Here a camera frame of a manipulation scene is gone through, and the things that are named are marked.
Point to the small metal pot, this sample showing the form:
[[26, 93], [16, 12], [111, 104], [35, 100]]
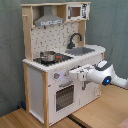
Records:
[[47, 55]]

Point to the toy microwave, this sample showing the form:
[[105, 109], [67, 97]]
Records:
[[77, 11]]

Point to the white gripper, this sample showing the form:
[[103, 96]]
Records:
[[79, 73]]

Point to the black stovetop red burners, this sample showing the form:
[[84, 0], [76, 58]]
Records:
[[58, 59]]

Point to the wooden toy kitchen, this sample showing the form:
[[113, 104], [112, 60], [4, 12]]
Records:
[[38, 78]]

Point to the toy oven door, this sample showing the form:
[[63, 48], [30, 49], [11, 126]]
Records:
[[63, 99]]

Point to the toy fridge door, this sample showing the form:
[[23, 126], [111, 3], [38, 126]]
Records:
[[90, 91]]

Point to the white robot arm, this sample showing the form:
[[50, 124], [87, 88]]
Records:
[[103, 73]]

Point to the grey range hood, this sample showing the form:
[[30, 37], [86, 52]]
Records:
[[48, 18]]

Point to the grey toy sink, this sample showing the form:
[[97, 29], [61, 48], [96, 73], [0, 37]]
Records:
[[79, 51]]

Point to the left red stove knob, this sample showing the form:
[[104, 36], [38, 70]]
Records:
[[56, 75]]

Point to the black toy faucet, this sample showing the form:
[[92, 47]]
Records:
[[71, 44]]

